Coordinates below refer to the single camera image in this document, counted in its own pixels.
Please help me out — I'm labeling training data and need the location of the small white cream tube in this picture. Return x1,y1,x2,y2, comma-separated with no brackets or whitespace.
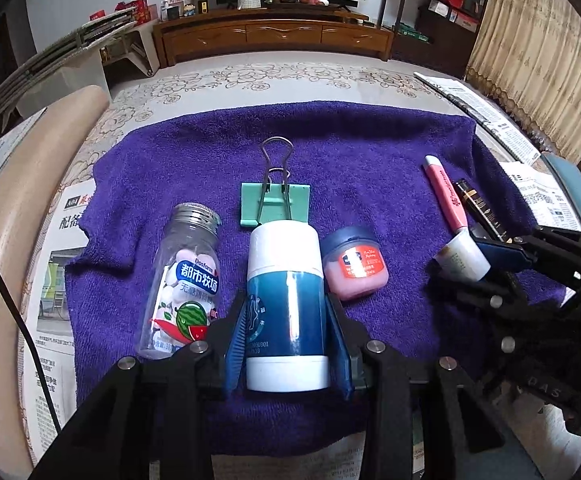
434,228,491,283

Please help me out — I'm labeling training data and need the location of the black gold lighter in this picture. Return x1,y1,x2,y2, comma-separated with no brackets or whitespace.
453,179,511,243

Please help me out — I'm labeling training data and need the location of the blue white cylindrical bottle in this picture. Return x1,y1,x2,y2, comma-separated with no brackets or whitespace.
245,220,330,393

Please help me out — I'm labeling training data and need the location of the clear candy bottle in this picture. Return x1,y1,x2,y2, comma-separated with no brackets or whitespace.
136,203,221,360

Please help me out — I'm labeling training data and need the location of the pink vaseline jar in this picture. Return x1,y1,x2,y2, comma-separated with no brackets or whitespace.
320,226,389,301

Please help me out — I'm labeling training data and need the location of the pink white lip balm tube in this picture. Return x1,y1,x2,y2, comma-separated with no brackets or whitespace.
424,155,469,233

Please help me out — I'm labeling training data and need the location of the purple towel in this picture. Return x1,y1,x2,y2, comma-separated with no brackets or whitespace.
67,102,537,401

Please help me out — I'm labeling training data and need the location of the folded newspaper at right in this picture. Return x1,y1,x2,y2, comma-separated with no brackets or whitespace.
413,72,540,166

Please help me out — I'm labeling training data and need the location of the green binder clip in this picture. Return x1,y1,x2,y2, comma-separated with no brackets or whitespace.
240,136,310,229

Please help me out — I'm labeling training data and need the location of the newspaper on table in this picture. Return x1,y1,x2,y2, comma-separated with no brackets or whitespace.
20,179,95,463

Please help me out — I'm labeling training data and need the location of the beige curtain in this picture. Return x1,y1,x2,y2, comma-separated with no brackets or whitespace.
466,0,581,162

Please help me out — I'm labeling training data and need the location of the white lace tablecloth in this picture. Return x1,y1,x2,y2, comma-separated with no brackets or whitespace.
59,60,453,187

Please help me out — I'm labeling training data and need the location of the dark shelving unit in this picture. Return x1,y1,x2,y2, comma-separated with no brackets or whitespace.
377,0,488,79

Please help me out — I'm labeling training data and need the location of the beige sofa armrest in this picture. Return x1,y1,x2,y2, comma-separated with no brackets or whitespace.
0,86,109,479

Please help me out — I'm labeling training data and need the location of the wooden tv cabinet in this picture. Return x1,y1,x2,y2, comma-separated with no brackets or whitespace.
153,4,394,68

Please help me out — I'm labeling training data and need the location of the white side table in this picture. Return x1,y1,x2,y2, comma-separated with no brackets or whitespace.
100,20,160,77

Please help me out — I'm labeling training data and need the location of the folded grey rack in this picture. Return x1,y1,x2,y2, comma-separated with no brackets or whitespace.
0,8,135,116

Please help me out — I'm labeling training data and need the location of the black cable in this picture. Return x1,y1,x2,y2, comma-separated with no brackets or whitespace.
0,211,64,436

